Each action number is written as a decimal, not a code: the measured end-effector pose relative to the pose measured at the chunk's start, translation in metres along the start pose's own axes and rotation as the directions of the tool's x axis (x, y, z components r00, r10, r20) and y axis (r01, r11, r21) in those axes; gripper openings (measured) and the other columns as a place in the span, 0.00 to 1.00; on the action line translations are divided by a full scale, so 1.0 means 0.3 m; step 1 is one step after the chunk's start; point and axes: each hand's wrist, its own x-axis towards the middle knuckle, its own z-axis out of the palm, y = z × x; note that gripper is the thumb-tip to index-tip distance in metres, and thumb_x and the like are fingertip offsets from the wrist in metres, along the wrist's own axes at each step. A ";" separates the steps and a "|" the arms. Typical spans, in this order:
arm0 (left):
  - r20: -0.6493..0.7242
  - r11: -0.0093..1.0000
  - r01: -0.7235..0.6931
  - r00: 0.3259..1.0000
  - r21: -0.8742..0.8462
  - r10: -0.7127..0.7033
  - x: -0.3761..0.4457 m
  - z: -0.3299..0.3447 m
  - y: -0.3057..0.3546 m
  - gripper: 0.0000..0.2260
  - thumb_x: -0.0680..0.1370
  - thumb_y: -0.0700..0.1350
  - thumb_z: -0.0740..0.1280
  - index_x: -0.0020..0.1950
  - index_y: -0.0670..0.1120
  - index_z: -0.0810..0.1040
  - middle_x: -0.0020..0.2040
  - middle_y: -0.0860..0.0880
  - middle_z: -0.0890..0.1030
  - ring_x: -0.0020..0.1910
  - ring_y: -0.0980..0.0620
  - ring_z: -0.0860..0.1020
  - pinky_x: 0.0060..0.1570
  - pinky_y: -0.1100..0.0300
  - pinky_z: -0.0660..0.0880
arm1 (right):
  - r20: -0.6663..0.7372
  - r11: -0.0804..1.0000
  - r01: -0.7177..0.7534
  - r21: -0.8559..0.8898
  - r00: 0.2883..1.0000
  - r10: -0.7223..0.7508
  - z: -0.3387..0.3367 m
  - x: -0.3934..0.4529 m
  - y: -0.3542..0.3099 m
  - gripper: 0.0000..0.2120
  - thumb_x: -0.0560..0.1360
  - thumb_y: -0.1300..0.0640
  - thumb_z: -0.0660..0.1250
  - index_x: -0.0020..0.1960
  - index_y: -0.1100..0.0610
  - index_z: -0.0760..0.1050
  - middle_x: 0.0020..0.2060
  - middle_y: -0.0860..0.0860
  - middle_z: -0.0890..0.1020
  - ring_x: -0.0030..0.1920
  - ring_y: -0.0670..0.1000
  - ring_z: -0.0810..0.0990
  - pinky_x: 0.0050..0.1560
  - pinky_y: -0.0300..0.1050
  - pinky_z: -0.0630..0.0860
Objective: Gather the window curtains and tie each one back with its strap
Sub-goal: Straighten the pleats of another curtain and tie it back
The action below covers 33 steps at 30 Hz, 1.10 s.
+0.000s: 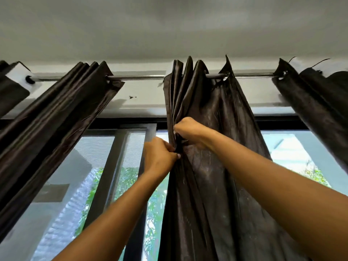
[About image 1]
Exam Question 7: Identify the person's left hand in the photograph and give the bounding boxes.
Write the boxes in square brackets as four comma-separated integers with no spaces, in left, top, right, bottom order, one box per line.
[142,137,181,178]

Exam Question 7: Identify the person's right hand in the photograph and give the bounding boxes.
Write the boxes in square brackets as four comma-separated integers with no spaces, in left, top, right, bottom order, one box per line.
[173,116,215,150]

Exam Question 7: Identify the dark brown curtain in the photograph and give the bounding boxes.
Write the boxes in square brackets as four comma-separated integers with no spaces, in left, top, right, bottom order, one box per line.
[272,57,348,174]
[0,61,125,242]
[0,60,41,119]
[157,54,310,261]

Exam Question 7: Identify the person's right forearm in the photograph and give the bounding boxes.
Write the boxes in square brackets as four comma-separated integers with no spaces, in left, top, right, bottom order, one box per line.
[204,130,348,261]

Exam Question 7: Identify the person's left forearm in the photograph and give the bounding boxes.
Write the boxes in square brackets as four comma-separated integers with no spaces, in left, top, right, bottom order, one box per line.
[53,171,169,261]

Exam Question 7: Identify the green trees outside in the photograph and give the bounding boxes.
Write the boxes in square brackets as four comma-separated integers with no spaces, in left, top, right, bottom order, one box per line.
[73,160,332,261]

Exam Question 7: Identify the silver metal curtain rod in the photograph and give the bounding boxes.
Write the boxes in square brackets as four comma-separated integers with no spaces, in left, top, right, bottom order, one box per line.
[26,72,286,82]

